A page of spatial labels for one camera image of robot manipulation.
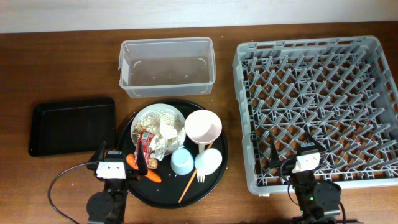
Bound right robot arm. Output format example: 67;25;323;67
269;132;347;223

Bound light blue cup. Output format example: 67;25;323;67
170;148;194;175

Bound wooden chopstick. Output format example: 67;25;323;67
178;142;213;203

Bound black rectangular tray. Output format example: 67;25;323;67
28;97;116;157

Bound brown walnut cookie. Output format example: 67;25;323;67
147;158;158;169

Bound orange carrot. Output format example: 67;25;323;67
126;154;162;183

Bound white napkin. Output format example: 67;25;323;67
150;119;186;161

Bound white cup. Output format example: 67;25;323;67
194;148;223;175

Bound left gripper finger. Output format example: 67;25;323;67
87;141;106;170
125;143;148;175

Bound red snack wrapper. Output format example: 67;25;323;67
136;131;155;163

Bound clear plastic bin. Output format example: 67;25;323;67
118;37;216;98

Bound grey dishwasher rack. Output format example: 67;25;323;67
233;36;397;196

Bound grey plate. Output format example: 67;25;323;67
131;103;185;145

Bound black round tray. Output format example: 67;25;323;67
116;99;229;209

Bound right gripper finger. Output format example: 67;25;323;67
305;131;326;152
269;137;294;168

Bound white plastic fork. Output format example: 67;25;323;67
197;170;206;183

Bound rice and food scraps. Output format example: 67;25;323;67
133;112;183;140

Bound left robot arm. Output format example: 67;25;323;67
86;142;148;223

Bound pink bowl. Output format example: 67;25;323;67
184;110;222;152

